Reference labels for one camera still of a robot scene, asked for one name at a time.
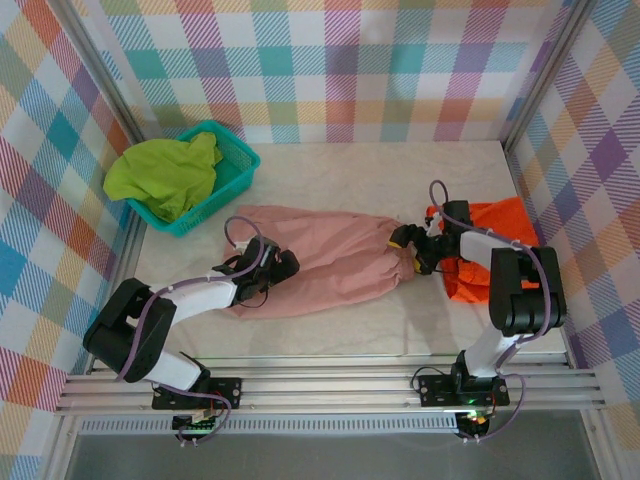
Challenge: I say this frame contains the lime green shorts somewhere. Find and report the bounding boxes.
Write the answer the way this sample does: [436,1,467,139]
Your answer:
[103,131,225,224]

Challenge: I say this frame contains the orange shorts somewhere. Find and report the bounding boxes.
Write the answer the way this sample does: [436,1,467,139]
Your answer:
[425,196,541,305]

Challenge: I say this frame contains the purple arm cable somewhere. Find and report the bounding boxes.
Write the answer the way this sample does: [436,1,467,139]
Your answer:
[115,214,281,447]
[429,179,556,446]

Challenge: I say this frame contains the aluminium side rail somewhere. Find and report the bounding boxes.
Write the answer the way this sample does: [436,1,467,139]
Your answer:
[117,212,150,289]

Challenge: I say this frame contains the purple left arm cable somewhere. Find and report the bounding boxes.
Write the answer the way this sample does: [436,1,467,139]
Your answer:
[115,214,281,447]

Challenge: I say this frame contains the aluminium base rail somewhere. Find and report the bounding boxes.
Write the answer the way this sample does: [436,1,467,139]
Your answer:
[54,353,609,416]

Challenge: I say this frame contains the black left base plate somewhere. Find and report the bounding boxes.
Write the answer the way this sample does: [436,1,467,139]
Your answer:
[152,377,244,412]

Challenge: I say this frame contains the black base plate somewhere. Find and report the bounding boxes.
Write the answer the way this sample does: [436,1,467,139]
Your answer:
[417,372,511,407]
[152,377,244,412]

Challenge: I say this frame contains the pink shorts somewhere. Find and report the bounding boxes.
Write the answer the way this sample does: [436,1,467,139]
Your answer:
[222,203,419,321]

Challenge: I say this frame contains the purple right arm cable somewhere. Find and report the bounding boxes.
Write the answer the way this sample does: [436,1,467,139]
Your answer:
[429,179,556,446]

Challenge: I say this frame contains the slotted grey cable duct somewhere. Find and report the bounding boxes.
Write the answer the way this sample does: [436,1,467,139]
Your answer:
[78,417,461,435]

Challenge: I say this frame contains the aluminium corner post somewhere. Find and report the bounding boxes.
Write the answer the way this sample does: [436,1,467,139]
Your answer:
[501,0,601,152]
[58,0,154,157]

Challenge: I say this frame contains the teal plastic basket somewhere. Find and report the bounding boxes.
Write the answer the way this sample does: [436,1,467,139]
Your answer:
[124,119,262,238]

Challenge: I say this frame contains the controller circuit board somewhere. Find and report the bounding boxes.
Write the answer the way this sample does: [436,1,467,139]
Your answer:
[172,412,221,435]
[457,410,494,439]

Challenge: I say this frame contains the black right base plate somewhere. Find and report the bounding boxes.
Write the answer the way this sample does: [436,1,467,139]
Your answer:
[417,372,511,407]

